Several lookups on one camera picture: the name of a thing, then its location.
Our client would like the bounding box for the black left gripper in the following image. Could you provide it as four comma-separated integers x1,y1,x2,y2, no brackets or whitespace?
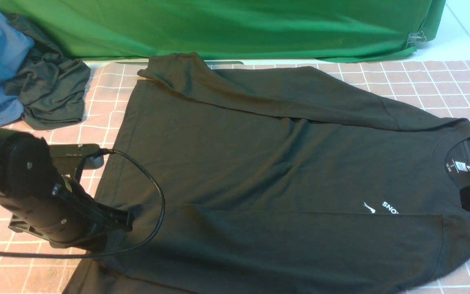
8,177,134,250

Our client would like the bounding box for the gray long-sleeved shirt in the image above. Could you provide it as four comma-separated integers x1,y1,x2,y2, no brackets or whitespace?
64,53,470,294

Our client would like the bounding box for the pink grid tablecloth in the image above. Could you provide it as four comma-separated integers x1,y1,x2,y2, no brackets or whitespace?
0,60,470,294

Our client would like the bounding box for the dark gray crumpled garment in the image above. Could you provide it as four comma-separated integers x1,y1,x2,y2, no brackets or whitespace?
5,13,90,130

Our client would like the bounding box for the metal binder clip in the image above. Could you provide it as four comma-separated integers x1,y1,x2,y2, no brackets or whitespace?
406,31,427,48

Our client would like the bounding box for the green backdrop cloth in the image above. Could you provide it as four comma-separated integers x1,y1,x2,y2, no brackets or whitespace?
0,0,446,63

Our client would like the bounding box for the black left camera cable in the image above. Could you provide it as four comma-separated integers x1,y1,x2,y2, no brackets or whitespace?
0,149,166,259

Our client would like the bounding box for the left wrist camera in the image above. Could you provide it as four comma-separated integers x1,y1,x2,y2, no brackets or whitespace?
50,144,104,182

